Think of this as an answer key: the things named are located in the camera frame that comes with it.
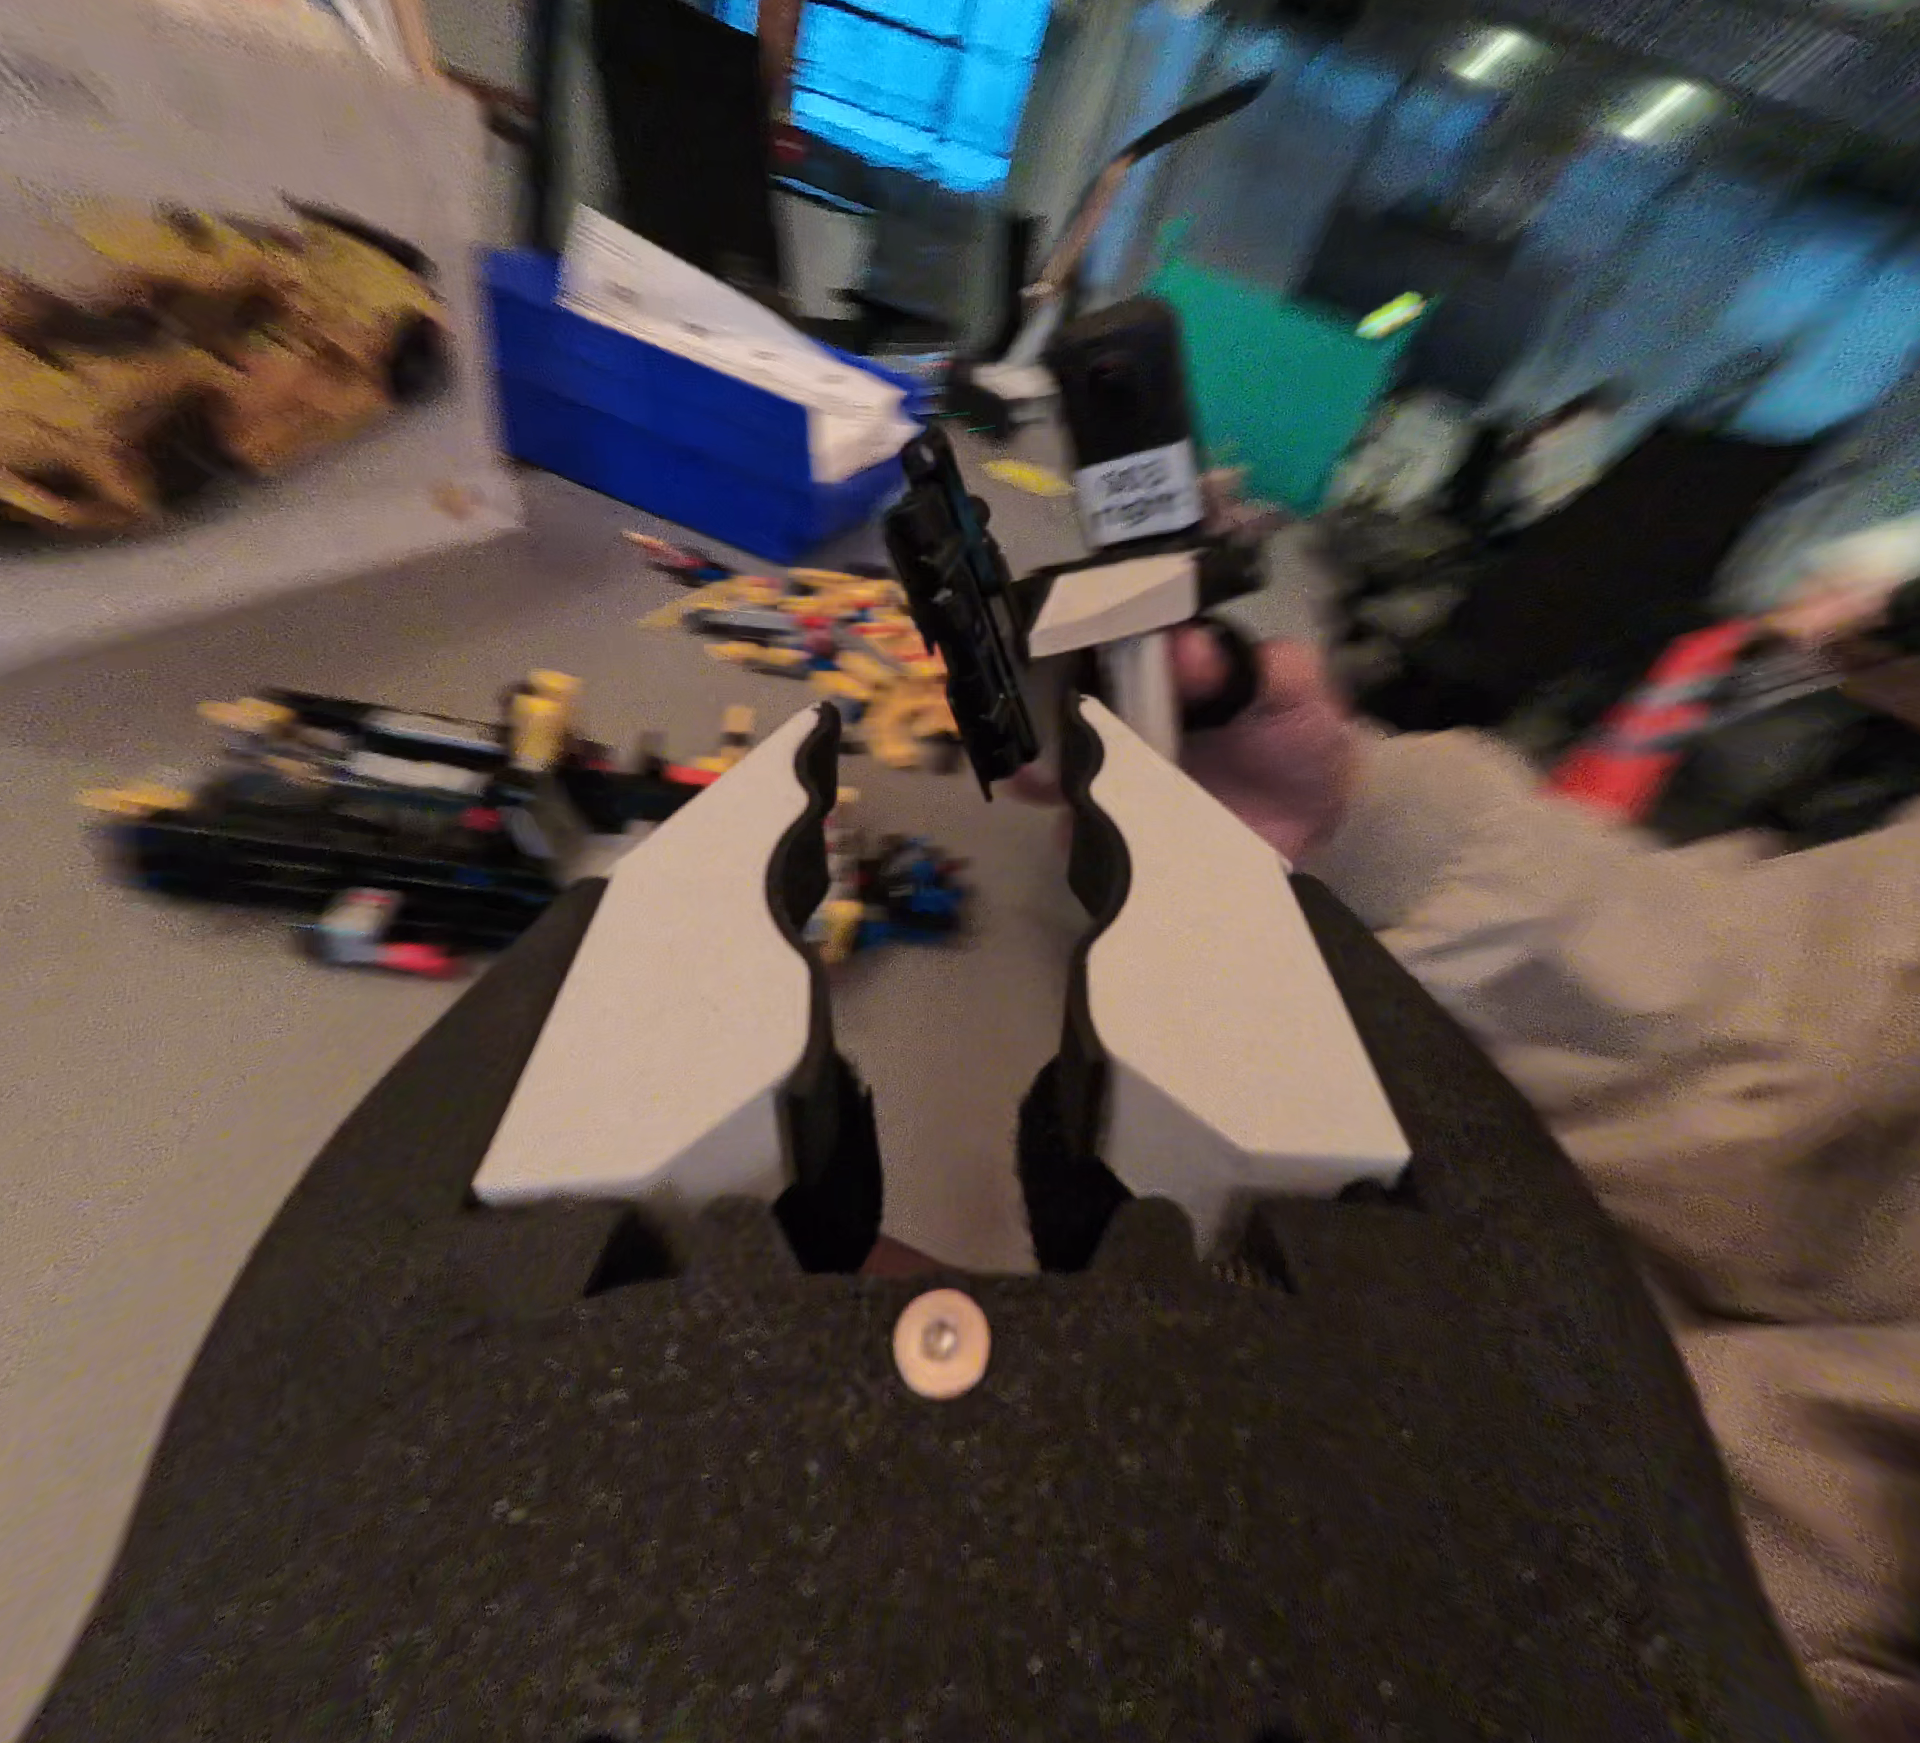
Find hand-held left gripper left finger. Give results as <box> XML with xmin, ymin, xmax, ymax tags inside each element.
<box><xmin>470</xmin><ymin>702</ymin><xmax>884</xmax><ymax>1271</ymax></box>

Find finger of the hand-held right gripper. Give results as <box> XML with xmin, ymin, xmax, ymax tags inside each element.
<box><xmin>1024</xmin><ymin>554</ymin><xmax>1205</xmax><ymax>660</ymax></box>

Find white printed paper sheets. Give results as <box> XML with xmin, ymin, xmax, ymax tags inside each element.
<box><xmin>559</xmin><ymin>205</ymin><xmax>919</xmax><ymax>485</ymax></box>

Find black brick assembly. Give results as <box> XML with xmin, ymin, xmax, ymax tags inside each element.
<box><xmin>881</xmin><ymin>428</ymin><xmax>1040</xmax><ymax>802</ymax></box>

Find orange traffic cone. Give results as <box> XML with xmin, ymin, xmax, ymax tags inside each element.
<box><xmin>1553</xmin><ymin>614</ymin><xmax>1763</xmax><ymax>806</ymax></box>

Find person's right forearm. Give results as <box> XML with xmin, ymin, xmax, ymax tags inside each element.
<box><xmin>1298</xmin><ymin>723</ymin><xmax>1920</xmax><ymax>1339</ymax></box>

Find pile of building bricks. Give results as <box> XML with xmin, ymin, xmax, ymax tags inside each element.
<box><xmin>623</xmin><ymin>528</ymin><xmax>961</xmax><ymax>769</ymax></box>

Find white Technic instruction booklet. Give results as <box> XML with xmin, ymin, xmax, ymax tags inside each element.
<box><xmin>0</xmin><ymin>0</ymin><xmax>527</xmax><ymax>681</ymax></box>

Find person's right hand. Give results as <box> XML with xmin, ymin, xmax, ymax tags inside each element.
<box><xmin>1170</xmin><ymin>624</ymin><xmax>1363</xmax><ymax>864</ymax></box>

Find black upright panel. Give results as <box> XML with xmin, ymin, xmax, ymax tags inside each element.
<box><xmin>576</xmin><ymin>0</ymin><xmax>782</xmax><ymax>275</ymax></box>

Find partly built toy car chassis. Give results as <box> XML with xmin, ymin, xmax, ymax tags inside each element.
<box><xmin>82</xmin><ymin>671</ymin><xmax>977</xmax><ymax>979</ymax></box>

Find green tote with handle holes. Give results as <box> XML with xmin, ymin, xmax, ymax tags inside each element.
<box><xmin>1146</xmin><ymin>220</ymin><xmax>1441</xmax><ymax>514</ymax></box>

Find blue plastic bin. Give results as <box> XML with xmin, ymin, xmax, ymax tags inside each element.
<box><xmin>479</xmin><ymin>247</ymin><xmax>924</xmax><ymax>565</ymax></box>

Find curved black and wood stand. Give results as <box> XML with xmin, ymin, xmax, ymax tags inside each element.
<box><xmin>1035</xmin><ymin>69</ymin><xmax>1277</xmax><ymax>304</ymax></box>

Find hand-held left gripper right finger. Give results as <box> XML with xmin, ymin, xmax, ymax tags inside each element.
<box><xmin>1016</xmin><ymin>697</ymin><xmax>1415</xmax><ymax>1271</ymax></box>

